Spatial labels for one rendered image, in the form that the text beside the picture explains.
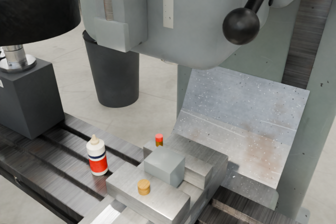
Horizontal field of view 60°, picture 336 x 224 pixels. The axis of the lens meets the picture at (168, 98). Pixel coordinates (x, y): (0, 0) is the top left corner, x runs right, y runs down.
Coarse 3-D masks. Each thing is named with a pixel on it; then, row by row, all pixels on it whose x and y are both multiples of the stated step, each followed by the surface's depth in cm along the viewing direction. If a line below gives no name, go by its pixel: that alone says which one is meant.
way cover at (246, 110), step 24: (192, 72) 86; (216, 72) 82; (240, 72) 79; (192, 96) 86; (216, 96) 83; (240, 96) 79; (264, 96) 76; (192, 120) 85; (216, 120) 83; (240, 120) 79; (264, 120) 76; (288, 120) 73; (216, 144) 81; (264, 144) 76; (288, 144) 74; (240, 168) 76; (264, 168) 74; (240, 192) 73; (264, 192) 72
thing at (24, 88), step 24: (0, 48) 83; (0, 72) 73; (24, 72) 73; (48, 72) 78; (0, 96) 77; (24, 96) 74; (48, 96) 80; (0, 120) 84; (24, 120) 76; (48, 120) 83
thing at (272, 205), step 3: (276, 192) 75; (273, 195) 74; (276, 195) 74; (273, 198) 73; (276, 198) 74; (273, 201) 73; (276, 201) 74; (270, 204) 72; (273, 204) 72; (270, 207) 71; (273, 207) 72
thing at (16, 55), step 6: (6, 48) 71; (12, 48) 72; (18, 48) 73; (6, 54) 72; (12, 54) 72; (18, 54) 73; (24, 54) 75; (6, 60) 74; (12, 60) 73; (18, 60) 74; (24, 60) 75
